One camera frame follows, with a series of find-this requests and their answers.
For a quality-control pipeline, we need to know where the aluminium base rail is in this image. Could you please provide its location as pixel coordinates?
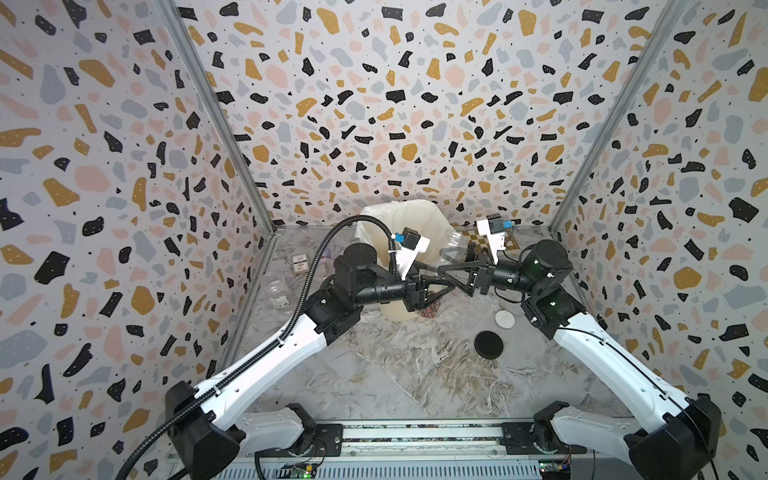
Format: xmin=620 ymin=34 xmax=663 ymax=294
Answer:
xmin=167 ymin=416 xmax=679 ymax=480

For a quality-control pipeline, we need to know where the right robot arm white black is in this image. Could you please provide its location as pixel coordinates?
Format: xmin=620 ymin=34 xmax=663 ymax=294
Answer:
xmin=437 ymin=239 xmax=722 ymax=479

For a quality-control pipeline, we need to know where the wooden folding chess board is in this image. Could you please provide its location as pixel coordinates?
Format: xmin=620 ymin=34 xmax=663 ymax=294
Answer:
xmin=460 ymin=225 xmax=523 ymax=257

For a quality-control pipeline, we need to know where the clear round jar lid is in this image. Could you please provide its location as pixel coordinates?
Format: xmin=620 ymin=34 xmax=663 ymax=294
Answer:
xmin=471 ymin=298 xmax=493 ymax=316

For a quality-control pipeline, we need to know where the white plastic bin liner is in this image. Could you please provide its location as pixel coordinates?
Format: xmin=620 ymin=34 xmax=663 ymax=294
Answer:
xmin=355 ymin=200 xmax=453 ymax=267

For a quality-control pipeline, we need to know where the aluminium corner post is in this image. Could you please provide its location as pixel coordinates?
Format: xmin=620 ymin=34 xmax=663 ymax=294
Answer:
xmin=548 ymin=0 xmax=688 ymax=236
xmin=158 ymin=1 xmax=275 ymax=236

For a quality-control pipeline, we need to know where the aluminium corner post right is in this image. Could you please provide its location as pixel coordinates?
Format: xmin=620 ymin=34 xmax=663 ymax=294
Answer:
xmin=548 ymin=0 xmax=688 ymax=236

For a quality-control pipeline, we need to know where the clear labelled plastic jar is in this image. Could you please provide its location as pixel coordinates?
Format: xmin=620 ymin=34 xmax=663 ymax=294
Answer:
xmin=261 ymin=272 xmax=293 ymax=311

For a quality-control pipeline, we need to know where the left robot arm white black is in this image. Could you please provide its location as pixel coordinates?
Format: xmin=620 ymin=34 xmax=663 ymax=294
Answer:
xmin=166 ymin=243 xmax=454 ymax=479

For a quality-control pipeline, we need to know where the cream ribbed trash bin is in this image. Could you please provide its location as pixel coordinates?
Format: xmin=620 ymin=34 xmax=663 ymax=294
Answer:
xmin=380 ymin=300 xmax=420 ymax=322

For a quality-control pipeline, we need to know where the aluminium corner post left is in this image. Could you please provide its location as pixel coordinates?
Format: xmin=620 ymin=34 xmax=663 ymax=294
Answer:
xmin=158 ymin=1 xmax=275 ymax=236

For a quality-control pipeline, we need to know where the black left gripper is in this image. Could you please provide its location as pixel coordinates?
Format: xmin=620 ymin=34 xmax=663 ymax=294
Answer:
xmin=351 ymin=262 xmax=455 ymax=315

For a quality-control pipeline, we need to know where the white round jar lid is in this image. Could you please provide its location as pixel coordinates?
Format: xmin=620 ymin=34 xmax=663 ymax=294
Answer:
xmin=494 ymin=310 xmax=516 ymax=330

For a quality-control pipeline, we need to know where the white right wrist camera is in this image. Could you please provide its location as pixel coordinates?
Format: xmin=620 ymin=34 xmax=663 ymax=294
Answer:
xmin=475 ymin=214 xmax=514 ymax=264

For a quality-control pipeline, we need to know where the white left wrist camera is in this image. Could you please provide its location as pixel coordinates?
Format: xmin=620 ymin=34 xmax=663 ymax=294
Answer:
xmin=394 ymin=227 xmax=430 ymax=280

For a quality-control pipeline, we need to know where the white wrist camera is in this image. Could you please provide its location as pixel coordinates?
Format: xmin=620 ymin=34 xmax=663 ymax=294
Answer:
xmin=394 ymin=227 xmax=430 ymax=280
xmin=475 ymin=214 xmax=514 ymax=264

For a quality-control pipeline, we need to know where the black round jar lid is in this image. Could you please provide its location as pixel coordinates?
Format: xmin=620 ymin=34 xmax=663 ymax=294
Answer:
xmin=473 ymin=331 xmax=504 ymax=360

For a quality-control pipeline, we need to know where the small playing card box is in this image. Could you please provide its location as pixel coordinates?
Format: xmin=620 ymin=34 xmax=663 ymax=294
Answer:
xmin=290 ymin=253 xmax=310 ymax=275

